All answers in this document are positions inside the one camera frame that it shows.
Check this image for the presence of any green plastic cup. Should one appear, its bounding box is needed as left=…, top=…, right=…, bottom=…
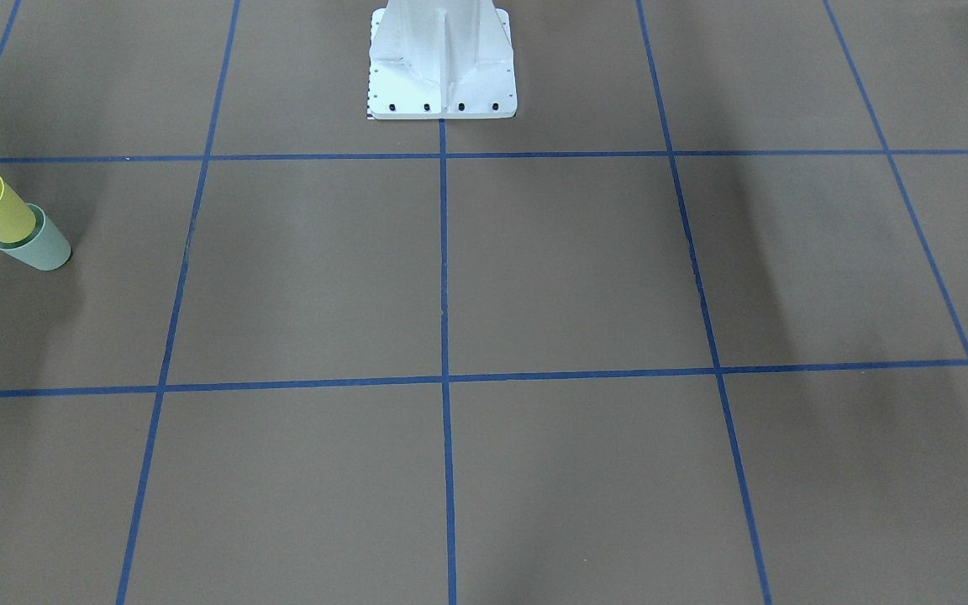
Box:
left=0, top=203, right=73, bottom=271

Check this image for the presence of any brown paper table mat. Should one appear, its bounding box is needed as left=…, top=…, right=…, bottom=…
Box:
left=0, top=1, right=968, bottom=604

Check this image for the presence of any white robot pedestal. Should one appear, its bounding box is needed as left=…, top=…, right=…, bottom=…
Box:
left=366, top=1, right=518, bottom=120

